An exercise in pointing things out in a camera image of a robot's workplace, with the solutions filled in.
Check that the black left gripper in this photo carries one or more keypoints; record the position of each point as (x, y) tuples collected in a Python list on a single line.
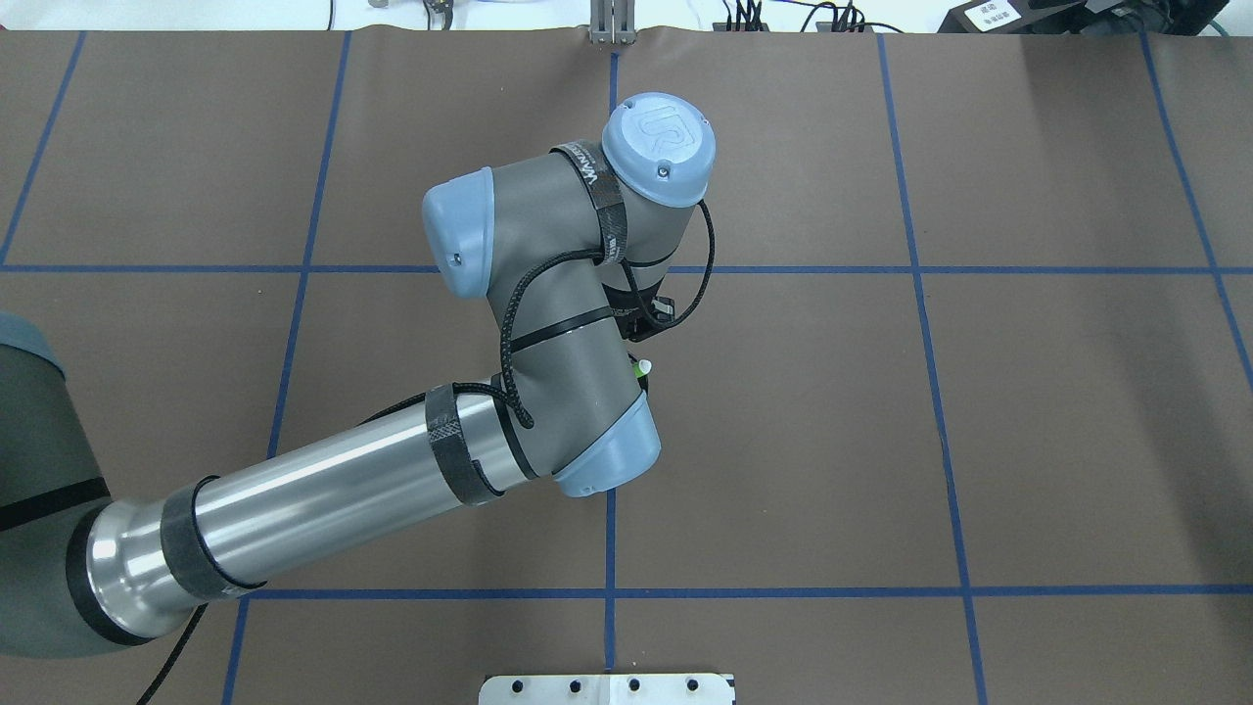
[(634, 319)]

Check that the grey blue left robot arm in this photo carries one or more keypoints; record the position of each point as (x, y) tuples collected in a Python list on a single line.
[(569, 249)]

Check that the aluminium frame post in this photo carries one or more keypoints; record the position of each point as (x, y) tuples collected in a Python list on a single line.
[(612, 22)]

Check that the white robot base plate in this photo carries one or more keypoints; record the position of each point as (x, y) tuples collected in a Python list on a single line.
[(680, 688)]

